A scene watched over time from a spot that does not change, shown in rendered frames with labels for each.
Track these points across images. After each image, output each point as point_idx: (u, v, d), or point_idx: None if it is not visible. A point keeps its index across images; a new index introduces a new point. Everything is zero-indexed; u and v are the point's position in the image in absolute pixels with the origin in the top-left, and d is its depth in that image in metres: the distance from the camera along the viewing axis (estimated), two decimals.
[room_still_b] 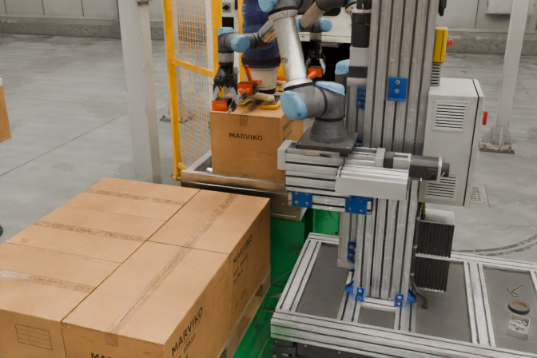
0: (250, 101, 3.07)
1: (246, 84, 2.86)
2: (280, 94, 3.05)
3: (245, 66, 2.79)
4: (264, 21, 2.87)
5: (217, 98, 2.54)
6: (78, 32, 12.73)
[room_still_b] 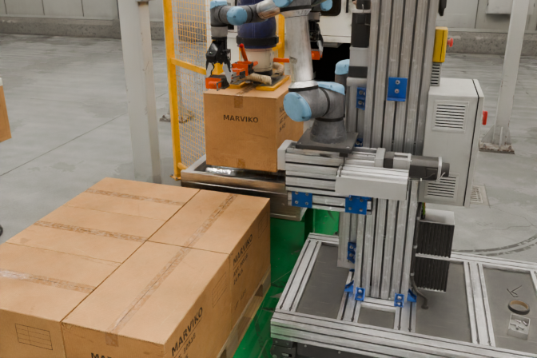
0: (245, 84, 2.95)
1: (242, 64, 2.74)
2: (276, 76, 2.93)
3: (240, 45, 2.67)
4: None
5: (212, 76, 2.42)
6: (78, 32, 12.73)
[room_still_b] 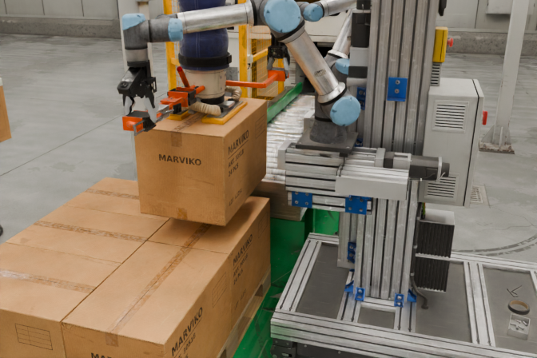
0: (191, 113, 2.38)
1: (181, 91, 2.17)
2: (228, 104, 2.36)
3: (178, 68, 2.10)
4: (205, 8, 2.17)
5: (132, 113, 1.85)
6: (78, 32, 12.73)
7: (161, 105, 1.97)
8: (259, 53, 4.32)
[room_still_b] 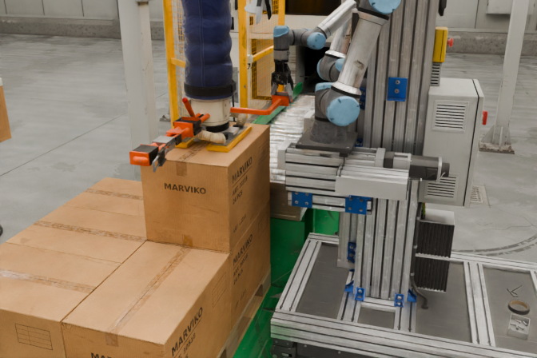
0: None
1: (187, 121, 2.22)
2: (233, 131, 2.41)
3: (184, 99, 2.15)
4: (210, 39, 2.22)
5: (138, 147, 1.90)
6: (78, 32, 12.73)
7: (166, 137, 2.02)
8: (259, 53, 4.32)
